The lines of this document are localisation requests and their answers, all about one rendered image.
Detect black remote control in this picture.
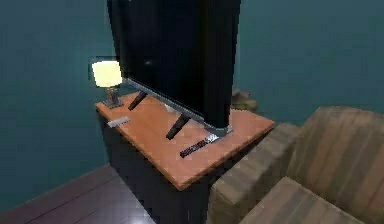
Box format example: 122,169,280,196
179,133,220,159

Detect brown striped armchair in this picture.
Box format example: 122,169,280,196
205,105,384,224

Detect yellow shade table lamp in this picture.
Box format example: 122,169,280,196
90,59,126,110

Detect black television set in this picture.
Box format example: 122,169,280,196
106,0,242,141

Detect wooden top television cabinet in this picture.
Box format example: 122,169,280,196
94,91,276,224

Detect olive round object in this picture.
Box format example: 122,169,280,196
230,87,259,113

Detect grey remote control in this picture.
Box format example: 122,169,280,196
106,115,132,129

